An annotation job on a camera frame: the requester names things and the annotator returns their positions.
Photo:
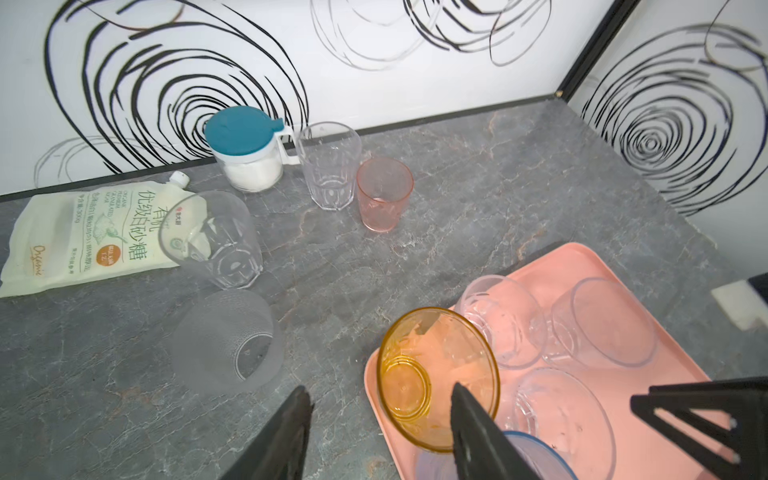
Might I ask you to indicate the organic sugar pouch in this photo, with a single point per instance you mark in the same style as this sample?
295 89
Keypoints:
71 238

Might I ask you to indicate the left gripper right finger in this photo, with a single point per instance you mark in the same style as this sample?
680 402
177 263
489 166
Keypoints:
480 449

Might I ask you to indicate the pink small glass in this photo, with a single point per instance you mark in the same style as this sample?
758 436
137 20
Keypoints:
384 186

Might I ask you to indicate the amber glass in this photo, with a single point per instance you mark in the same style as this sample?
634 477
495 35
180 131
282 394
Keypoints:
422 356

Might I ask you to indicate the white cup teal lid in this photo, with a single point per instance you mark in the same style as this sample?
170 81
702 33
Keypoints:
247 145

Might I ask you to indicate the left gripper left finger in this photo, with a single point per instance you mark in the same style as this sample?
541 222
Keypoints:
279 450

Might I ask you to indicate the clear tall glass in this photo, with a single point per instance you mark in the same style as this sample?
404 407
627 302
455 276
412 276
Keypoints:
561 411

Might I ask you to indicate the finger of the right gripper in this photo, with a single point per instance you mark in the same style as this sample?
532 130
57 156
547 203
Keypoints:
732 413

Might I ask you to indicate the blue glass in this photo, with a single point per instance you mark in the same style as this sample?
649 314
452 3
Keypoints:
545 462

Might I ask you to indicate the frosted textured glass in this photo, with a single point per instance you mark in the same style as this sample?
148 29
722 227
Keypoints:
228 344

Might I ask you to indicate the clear faceted glass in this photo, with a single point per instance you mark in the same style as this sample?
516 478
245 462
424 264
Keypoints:
508 316

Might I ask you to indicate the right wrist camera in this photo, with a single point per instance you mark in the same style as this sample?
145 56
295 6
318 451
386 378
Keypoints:
744 302

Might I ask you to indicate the pink tray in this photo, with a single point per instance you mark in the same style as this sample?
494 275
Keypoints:
642 453

